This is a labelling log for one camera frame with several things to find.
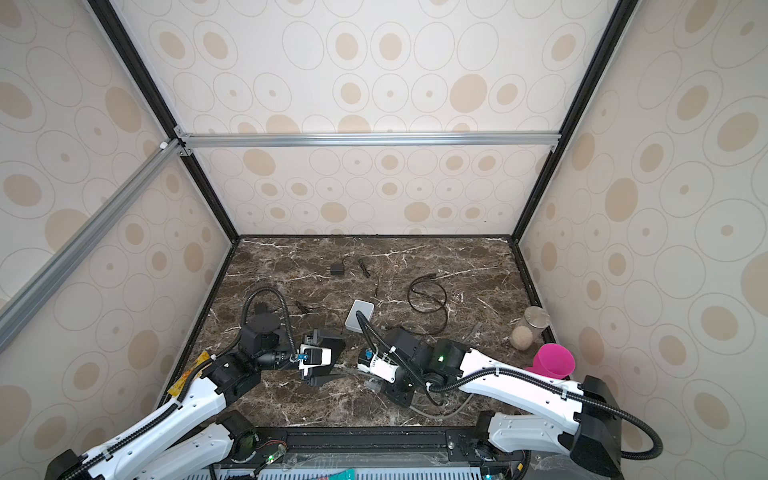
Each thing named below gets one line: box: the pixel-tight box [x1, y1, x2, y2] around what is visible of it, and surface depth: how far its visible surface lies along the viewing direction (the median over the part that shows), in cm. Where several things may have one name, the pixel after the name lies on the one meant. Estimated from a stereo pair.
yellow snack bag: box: [167, 350, 211, 397], surface depth 85 cm
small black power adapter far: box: [330, 262, 344, 276], surface depth 111 cm
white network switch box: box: [345, 299, 375, 334], surface depth 99 cm
